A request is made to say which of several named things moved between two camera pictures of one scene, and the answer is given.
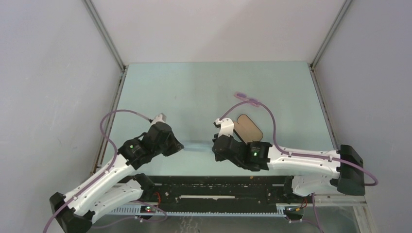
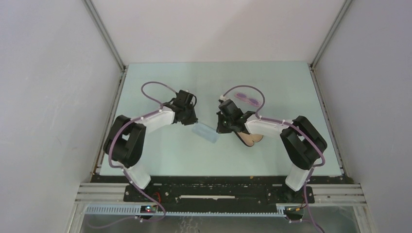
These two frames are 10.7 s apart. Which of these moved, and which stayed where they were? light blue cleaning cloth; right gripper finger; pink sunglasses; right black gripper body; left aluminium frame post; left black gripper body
Moved: right gripper finger; left black gripper body; right black gripper body; light blue cleaning cloth
Stayed: left aluminium frame post; pink sunglasses
